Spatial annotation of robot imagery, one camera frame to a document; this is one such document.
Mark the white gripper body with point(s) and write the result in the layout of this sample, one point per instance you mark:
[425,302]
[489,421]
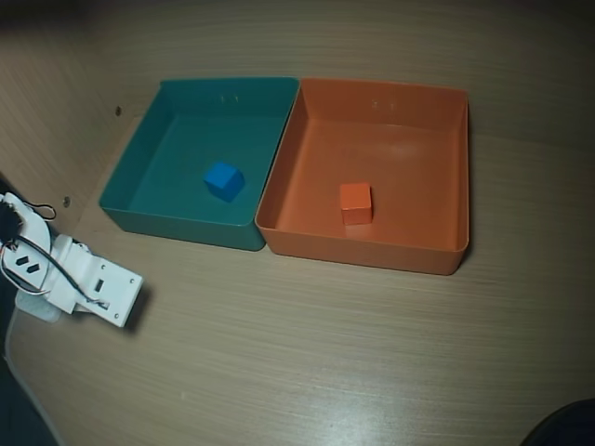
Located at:
[73,267]

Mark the orange cube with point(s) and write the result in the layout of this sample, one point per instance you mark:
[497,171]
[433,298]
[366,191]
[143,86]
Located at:
[355,204]

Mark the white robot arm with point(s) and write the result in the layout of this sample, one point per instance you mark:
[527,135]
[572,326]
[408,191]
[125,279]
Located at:
[35,232]

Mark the teal plastic box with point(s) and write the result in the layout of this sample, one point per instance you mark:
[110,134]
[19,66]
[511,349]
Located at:
[186,139]

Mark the blue cube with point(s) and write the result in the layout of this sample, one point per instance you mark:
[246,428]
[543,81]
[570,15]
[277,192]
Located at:
[223,182]

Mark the orange plastic box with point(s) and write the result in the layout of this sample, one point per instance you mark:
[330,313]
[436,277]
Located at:
[386,153]

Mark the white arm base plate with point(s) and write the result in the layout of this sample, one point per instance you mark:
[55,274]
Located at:
[39,313]

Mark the white wrist camera mount plate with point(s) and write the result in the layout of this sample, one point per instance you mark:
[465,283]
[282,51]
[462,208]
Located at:
[114,288]

